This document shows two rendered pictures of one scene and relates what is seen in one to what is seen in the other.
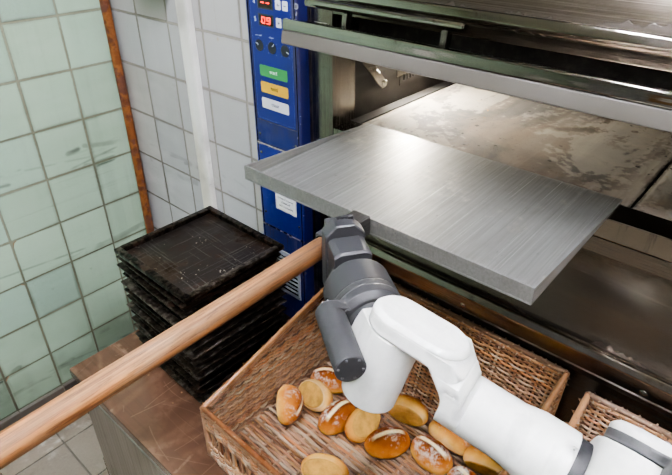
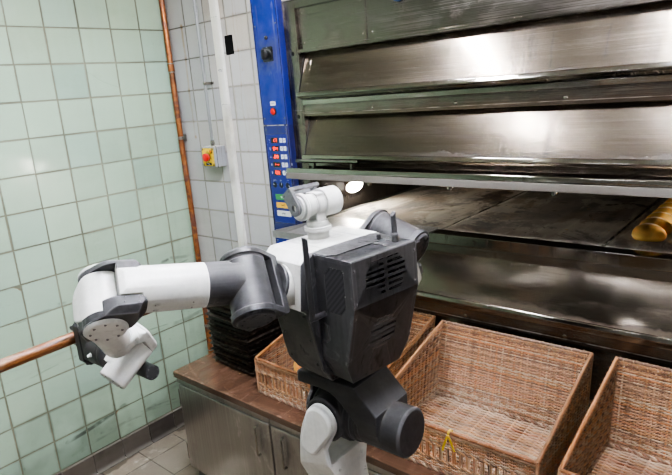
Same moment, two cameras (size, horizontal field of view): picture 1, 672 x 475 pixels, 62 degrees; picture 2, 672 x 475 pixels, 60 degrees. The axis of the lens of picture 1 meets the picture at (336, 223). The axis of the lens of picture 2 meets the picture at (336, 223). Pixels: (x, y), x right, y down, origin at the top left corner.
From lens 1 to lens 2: 133 cm
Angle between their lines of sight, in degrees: 18
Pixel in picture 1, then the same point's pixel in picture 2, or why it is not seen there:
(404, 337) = not seen: hidden behind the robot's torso
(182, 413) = (241, 380)
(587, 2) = (400, 148)
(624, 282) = (445, 262)
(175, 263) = not seen: hidden behind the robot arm
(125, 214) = not seen: hidden behind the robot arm
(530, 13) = (383, 154)
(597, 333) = (439, 288)
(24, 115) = (142, 238)
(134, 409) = (214, 381)
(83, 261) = (165, 333)
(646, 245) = (445, 240)
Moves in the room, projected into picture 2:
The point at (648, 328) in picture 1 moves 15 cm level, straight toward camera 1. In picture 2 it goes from (456, 279) to (439, 293)
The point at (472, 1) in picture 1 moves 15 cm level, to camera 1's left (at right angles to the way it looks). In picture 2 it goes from (362, 153) to (324, 156)
